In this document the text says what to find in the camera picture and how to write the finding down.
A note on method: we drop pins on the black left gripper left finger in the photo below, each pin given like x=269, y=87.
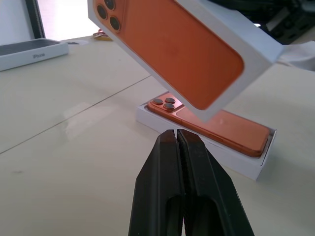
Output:
x=157, y=184

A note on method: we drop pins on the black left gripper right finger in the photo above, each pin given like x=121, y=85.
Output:
x=214, y=196

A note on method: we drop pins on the orange smartphone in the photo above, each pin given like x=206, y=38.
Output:
x=233, y=137

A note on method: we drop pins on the white phone box lid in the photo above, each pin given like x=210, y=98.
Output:
x=172, y=49

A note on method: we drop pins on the white phone box base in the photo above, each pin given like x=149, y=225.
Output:
x=221, y=159

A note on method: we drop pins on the closed white iPhone box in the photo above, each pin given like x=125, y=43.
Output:
x=29, y=55

